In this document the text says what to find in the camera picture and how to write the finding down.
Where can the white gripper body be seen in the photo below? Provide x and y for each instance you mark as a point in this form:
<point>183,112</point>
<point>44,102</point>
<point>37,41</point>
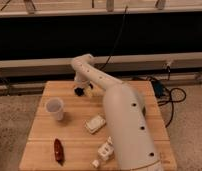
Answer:
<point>81,81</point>

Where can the black rectangular eraser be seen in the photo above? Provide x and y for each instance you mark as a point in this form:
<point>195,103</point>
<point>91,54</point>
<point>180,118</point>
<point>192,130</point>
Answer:
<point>79,91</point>

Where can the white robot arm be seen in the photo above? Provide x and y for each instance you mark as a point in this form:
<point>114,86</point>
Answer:
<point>133,144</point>

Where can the white ceramic cup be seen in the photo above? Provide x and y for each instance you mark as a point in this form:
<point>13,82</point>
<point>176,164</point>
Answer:
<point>55,107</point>

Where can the green ceramic bowl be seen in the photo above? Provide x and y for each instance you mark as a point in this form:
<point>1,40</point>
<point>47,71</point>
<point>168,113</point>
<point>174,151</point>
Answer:
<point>143,108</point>

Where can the small white box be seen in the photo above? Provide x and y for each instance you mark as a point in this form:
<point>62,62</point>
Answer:
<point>95,123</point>

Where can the dark red chili pepper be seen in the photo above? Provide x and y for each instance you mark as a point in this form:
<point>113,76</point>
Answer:
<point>58,151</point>

